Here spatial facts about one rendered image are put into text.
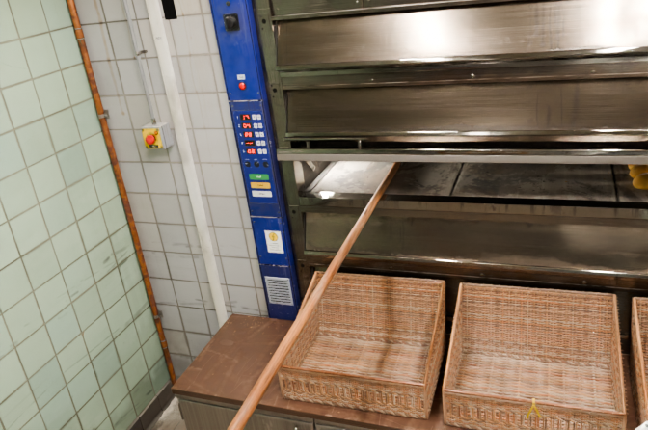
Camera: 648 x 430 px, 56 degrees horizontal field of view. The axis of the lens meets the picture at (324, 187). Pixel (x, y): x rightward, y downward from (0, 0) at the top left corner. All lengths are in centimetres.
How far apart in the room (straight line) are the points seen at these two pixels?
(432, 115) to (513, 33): 39
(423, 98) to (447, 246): 59
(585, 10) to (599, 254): 85
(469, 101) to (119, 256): 174
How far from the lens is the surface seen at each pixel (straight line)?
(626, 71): 214
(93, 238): 285
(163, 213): 289
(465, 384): 238
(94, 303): 291
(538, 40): 210
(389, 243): 245
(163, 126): 263
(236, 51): 237
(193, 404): 261
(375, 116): 225
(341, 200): 243
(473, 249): 238
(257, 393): 149
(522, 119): 216
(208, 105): 253
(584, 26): 210
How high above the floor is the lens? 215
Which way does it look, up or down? 22 degrees down
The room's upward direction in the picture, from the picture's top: 8 degrees counter-clockwise
